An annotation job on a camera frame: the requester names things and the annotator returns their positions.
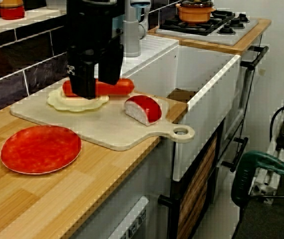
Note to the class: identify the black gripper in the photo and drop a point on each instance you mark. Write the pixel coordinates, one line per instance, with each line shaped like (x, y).
(94, 27)

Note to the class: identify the red and white toy sushi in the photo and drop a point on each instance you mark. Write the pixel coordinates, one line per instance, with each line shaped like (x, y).
(144, 109)

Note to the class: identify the grey toy dishwasher panel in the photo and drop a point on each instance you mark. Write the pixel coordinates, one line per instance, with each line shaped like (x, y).
(137, 219)

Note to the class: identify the red round plate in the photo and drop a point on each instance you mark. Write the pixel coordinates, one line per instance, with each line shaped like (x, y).
(40, 149)

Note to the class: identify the red toy sausage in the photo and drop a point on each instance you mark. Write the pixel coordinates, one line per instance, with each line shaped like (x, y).
(125, 87)

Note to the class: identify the grey toy stove top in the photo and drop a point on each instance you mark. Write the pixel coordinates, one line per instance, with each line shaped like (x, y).
(244, 32)

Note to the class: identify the white metal frame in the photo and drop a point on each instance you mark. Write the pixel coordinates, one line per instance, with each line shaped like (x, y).
(264, 185)

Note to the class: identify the grey toy faucet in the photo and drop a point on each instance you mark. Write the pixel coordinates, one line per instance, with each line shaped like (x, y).
(132, 37)

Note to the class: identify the cream flower-shaped plate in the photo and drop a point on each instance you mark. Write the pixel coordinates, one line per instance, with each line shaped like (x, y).
(64, 105)

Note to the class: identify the dark tile backsplash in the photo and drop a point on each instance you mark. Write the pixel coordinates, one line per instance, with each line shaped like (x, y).
(7, 74)

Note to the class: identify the black stove knob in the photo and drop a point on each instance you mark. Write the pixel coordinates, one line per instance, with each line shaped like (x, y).
(243, 17)
(234, 23)
(226, 30)

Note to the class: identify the white shelf ledge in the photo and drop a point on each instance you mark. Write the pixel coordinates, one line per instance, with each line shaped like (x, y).
(44, 13)

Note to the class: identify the wood-pattern cabinet door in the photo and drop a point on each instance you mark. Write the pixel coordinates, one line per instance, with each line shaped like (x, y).
(196, 189)

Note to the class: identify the red condiment bottle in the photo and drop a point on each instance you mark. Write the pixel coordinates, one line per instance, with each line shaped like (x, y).
(11, 11)

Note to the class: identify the white toy sink unit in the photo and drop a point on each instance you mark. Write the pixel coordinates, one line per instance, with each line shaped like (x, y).
(206, 119)

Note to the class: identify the orange toy pot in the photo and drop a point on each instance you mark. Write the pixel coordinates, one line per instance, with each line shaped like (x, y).
(194, 15)

